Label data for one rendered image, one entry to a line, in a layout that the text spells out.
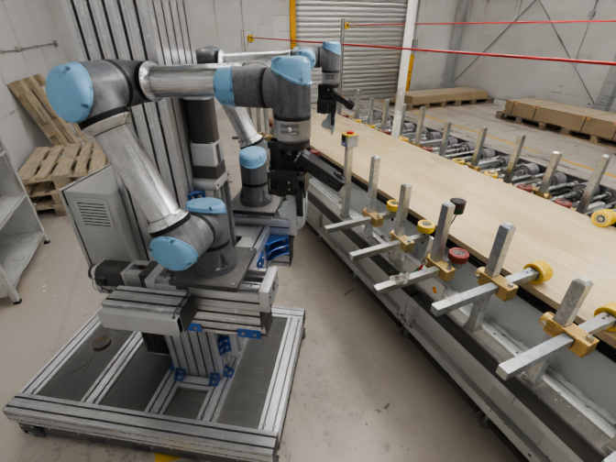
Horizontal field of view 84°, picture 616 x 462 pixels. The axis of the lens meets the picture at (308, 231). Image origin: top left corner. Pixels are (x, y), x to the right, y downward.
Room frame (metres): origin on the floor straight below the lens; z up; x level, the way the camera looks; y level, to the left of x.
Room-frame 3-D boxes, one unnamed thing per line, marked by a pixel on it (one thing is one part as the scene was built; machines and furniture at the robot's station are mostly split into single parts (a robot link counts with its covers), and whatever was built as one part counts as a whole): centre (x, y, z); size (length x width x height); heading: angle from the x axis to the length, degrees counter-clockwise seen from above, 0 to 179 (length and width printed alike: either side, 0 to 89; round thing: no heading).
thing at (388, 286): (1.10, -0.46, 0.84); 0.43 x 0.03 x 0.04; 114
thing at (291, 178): (0.71, 0.04, 1.46); 0.09 x 0.08 x 0.12; 81
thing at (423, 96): (9.41, -3.47, 0.23); 2.41 x 0.77 x 0.17; 113
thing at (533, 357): (0.67, -0.73, 0.95); 0.50 x 0.04 x 0.04; 114
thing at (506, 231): (0.95, -0.65, 0.93); 0.04 x 0.04 x 0.48; 24
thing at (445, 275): (1.16, -0.56, 0.85); 0.14 x 0.06 x 0.05; 24
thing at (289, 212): (0.69, 0.04, 1.35); 0.06 x 0.03 x 0.09; 81
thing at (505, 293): (0.93, -0.66, 0.95); 0.14 x 0.06 x 0.05; 24
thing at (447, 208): (1.18, -0.54, 0.90); 0.04 x 0.04 x 0.48; 24
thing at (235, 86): (0.75, 0.12, 1.61); 0.11 x 0.11 x 0.08; 74
